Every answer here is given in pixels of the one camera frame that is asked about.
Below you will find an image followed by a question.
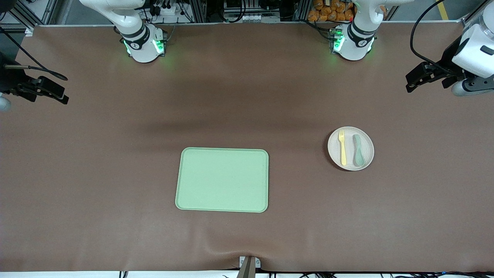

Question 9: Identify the metal table edge clamp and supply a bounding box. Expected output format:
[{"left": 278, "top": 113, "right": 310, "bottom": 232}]
[{"left": 239, "top": 256, "right": 261, "bottom": 278}]

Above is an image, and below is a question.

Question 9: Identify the yellow plastic fork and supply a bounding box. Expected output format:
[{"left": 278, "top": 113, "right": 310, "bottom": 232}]
[{"left": 338, "top": 130, "right": 347, "bottom": 166}]

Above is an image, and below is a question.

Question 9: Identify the brown table cover mat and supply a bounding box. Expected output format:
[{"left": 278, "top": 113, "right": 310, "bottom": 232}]
[{"left": 0, "top": 22, "right": 494, "bottom": 273}]

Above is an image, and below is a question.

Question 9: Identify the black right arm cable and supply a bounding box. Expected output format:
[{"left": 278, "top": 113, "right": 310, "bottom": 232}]
[{"left": 0, "top": 26, "right": 69, "bottom": 81}]

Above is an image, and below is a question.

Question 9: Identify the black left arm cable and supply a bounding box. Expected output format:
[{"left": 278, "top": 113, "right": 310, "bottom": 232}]
[{"left": 409, "top": 0, "right": 485, "bottom": 78}]

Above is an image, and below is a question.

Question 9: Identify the white power strip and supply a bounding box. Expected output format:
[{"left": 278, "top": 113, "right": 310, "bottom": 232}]
[{"left": 154, "top": 3, "right": 186, "bottom": 17}]

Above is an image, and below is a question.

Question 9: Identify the teal plastic spoon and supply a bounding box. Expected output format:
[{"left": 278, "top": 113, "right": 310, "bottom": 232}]
[{"left": 353, "top": 134, "right": 365, "bottom": 167}]

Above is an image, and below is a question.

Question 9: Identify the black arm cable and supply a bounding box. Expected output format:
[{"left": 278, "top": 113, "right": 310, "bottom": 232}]
[
  {"left": 409, "top": 0, "right": 485, "bottom": 78},
  {"left": 0, "top": 26, "right": 69, "bottom": 81}
]

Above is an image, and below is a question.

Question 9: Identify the aluminium frame profile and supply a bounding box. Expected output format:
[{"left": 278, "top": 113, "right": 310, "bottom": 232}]
[{"left": 0, "top": 0, "right": 59, "bottom": 33}]

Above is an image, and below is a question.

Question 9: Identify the pile of orange objects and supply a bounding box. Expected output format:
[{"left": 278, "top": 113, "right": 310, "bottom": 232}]
[{"left": 308, "top": 0, "right": 355, "bottom": 22}]

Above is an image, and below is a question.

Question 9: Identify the light green rectangular tray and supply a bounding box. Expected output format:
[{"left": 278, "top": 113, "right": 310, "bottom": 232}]
[{"left": 175, "top": 147, "right": 269, "bottom": 213}]

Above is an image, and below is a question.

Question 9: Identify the beige round plate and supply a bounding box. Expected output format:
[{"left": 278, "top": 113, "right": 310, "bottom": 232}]
[{"left": 327, "top": 127, "right": 375, "bottom": 171}]

